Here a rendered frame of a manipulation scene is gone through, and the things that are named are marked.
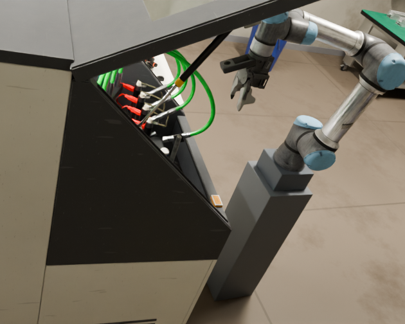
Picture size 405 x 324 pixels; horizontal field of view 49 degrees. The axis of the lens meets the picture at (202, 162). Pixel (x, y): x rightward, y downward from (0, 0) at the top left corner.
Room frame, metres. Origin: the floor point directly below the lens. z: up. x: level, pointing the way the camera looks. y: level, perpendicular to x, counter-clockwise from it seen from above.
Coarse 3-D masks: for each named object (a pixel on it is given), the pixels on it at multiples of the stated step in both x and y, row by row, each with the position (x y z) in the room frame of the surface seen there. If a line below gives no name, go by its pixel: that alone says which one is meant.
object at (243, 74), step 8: (256, 56) 1.41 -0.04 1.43; (256, 64) 1.43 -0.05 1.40; (264, 64) 1.44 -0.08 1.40; (240, 72) 1.45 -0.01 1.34; (248, 72) 1.41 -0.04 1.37; (256, 72) 1.43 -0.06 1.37; (264, 72) 1.45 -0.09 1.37; (240, 80) 1.43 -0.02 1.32; (256, 80) 1.43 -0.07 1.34; (264, 80) 1.44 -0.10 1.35
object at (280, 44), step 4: (252, 28) 4.85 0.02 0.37; (256, 28) 4.74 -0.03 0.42; (252, 32) 4.80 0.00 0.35; (252, 36) 4.78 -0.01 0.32; (252, 40) 4.76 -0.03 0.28; (280, 40) 4.72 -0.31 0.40; (284, 40) 4.76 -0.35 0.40; (248, 44) 4.82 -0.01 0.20; (276, 44) 4.71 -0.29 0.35; (280, 44) 4.74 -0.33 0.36; (284, 44) 4.80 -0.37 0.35; (248, 48) 4.79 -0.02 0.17; (276, 48) 4.73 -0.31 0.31; (280, 48) 4.77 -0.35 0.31; (248, 52) 4.77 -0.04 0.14; (276, 52) 4.75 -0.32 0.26; (280, 52) 4.82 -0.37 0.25; (272, 56) 4.73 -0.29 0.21; (276, 56) 4.78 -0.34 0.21; (272, 64) 4.78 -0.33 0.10; (272, 68) 4.84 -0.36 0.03
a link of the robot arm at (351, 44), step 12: (300, 12) 1.60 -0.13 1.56; (324, 24) 1.64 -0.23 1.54; (336, 24) 1.69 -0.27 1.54; (324, 36) 1.63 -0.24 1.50; (336, 36) 1.65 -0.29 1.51; (348, 36) 1.68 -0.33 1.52; (360, 36) 1.71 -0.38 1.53; (372, 36) 1.74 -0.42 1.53; (348, 48) 1.68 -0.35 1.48; (360, 48) 1.69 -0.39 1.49; (360, 60) 1.70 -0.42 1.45
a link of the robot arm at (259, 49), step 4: (256, 40) 1.42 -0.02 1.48; (252, 44) 1.43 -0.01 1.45; (256, 44) 1.41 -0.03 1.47; (260, 44) 1.41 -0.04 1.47; (264, 44) 1.48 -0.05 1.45; (252, 48) 1.42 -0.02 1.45; (256, 48) 1.41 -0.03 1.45; (260, 48) 1.41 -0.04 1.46; (264, 48) 1.41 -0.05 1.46; (268, 48) 1.41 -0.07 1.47; (272, 48) 1.42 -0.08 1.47; (256, 52) 1.41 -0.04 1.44; (260, 52) 1.41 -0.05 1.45; (264, 52) 1.41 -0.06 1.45; (268, 52) 1.41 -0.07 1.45; (272, 52) 1.44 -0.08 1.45; (260, 56) 1.41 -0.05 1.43; (264, 56) 1.41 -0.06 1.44; (268, 56) 1.42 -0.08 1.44
